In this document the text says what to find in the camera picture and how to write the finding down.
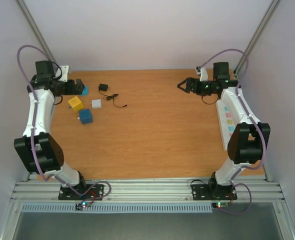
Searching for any right small circuit board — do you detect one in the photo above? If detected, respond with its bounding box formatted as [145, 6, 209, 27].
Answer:
[212, 201, 231, 209]

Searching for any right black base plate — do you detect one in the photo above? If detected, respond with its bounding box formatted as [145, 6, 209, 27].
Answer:
[190, 182, 238, 201]

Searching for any aluminium rail frame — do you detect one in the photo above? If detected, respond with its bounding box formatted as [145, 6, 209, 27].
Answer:
[9, 0, 295, 240]

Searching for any black power adapter with cable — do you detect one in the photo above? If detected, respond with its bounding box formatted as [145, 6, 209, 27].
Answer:
[98, 83, 128, 109]

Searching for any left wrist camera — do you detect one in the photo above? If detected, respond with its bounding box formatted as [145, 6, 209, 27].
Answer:
[59, 65, 70, 82]

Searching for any white charger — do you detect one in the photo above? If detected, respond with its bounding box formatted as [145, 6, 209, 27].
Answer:
[90, 99, 102, 109]

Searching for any light blue travel adapter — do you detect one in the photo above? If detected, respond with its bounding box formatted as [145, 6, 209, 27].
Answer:
[81, 85, 89, 96]

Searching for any dark blue cube adapter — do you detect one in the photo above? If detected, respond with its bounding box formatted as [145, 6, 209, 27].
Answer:
[77, 108, 93, 125]

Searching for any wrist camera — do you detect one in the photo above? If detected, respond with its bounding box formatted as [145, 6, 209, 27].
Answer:
[59, 65, 70, 82]
[195, 66, 208, 82]

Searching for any grey slotted cable duct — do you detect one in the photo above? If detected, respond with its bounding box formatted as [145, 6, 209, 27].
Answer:
[21, 203, 213, 214]

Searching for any left small circuit board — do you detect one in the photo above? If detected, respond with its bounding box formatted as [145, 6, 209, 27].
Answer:
[74, 202, 92, 211]

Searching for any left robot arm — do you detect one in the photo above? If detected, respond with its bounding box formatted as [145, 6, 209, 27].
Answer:
[13, 60, 88, 199]

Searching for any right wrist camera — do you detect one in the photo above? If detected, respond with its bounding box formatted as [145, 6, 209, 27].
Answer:
[195, 66, 208, 82]

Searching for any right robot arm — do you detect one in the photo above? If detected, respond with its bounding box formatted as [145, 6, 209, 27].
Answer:
[177, 62, 271, 200]

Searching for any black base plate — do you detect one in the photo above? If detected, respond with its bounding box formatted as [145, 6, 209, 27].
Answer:
[190, 182, 238, 201]
[58, 183, 106, 201]

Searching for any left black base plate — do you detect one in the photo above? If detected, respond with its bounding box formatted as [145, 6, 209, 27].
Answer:
[58, 183, 106, 201]

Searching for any white power strip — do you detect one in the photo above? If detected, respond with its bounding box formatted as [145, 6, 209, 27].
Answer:
[215, 100, 235, 151]

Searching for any small circuit board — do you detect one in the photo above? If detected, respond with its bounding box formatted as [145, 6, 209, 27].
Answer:
[74, 202, 92, 211]
[212, 201, 231, 209]

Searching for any yellow cube adapter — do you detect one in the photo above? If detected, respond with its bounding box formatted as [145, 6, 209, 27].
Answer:
[67, 96, 84, 113]

